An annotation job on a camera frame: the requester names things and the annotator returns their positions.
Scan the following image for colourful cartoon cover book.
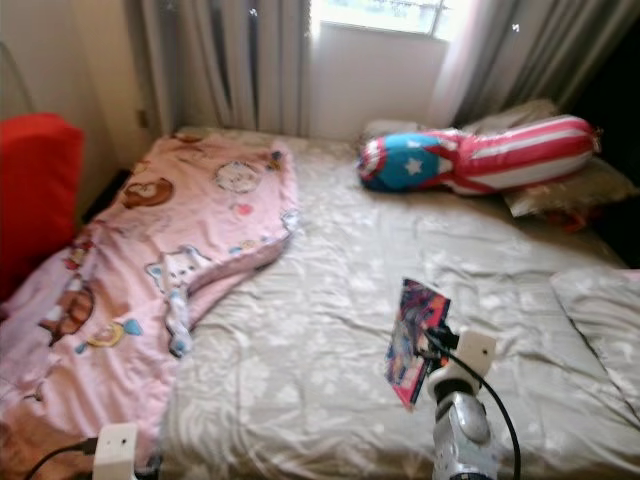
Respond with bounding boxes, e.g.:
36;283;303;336
385;278;453;411

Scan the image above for pink cartoon print blanket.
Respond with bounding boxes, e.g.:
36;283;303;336
0;135;299;480

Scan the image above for beige satin bedspread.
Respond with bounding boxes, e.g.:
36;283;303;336
160;125;640;480

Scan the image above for star and stripes bolster pillow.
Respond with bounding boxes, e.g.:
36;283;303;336
357;115;601;196

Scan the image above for beige patterned pillow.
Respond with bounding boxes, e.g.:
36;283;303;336
505;158;636;219

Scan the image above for plain beige pillow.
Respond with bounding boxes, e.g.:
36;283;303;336
475;98;561;133

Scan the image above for large red cushion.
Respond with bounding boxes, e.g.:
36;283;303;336
0;113;85;301

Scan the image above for bright window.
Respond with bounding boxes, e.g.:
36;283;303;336
310;0;461;41

